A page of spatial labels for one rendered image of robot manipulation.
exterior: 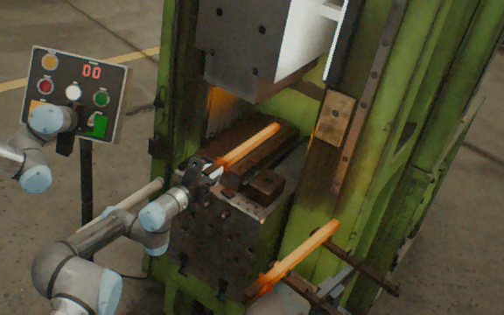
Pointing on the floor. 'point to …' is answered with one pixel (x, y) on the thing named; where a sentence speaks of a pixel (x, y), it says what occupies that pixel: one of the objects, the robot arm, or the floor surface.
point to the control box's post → (86, 179)
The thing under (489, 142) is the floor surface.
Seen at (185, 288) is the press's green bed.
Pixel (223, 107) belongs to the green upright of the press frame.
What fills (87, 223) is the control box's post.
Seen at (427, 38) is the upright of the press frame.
